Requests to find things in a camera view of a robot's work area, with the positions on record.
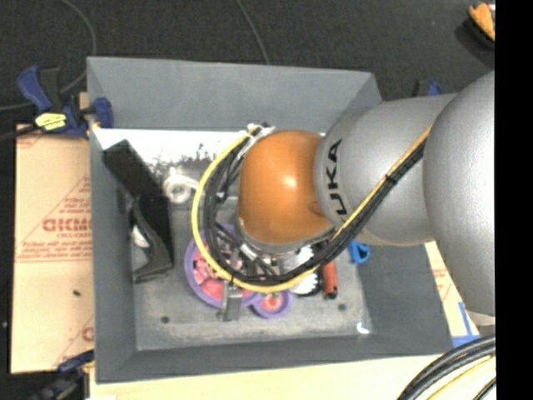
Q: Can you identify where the red-brown cylinder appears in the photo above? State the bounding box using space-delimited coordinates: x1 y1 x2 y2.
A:
321 260 339 300

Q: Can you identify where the brown cardboard board with red print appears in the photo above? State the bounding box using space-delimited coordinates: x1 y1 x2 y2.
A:
8 123 97 375

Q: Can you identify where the blue plastic clip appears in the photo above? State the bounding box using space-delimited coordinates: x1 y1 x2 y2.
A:
346 241 371 265

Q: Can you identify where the grey metal bin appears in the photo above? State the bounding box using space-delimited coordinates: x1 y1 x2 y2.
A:
86 56 455 385

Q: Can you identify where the white ring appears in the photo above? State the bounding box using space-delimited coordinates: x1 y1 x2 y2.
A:
162 174 199 204

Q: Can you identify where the purple and pink toy ring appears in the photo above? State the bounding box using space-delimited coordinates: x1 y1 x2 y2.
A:
182 222 294 320

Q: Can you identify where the white toothed toy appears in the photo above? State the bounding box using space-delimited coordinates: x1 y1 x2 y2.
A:
289 246 323 298

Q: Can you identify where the pale grey metal gripper finger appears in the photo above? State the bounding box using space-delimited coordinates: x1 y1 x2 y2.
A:
218 283 244 323

